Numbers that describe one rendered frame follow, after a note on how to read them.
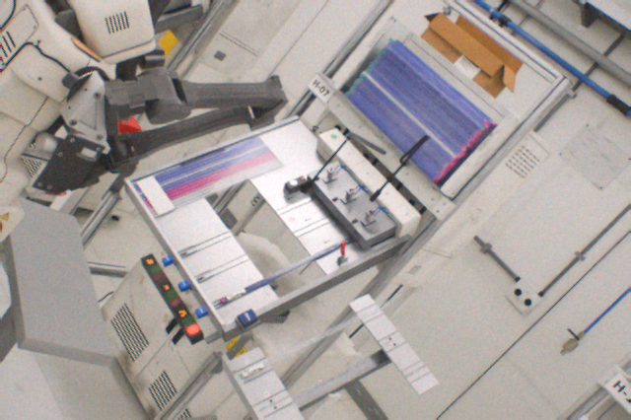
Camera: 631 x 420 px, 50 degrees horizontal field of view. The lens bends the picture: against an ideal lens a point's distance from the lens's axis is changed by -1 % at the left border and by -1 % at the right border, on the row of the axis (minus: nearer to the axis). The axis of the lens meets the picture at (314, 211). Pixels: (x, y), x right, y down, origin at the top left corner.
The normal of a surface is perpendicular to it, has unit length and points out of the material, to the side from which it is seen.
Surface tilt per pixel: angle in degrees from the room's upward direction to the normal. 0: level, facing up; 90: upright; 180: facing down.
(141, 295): 90
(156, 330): 90
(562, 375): 90
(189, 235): 42
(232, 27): 90
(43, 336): 0
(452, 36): 80
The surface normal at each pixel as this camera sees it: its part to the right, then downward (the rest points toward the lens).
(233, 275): 0.11, -0.65
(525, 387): -0.54, -0.17
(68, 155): 0.52, 0.64
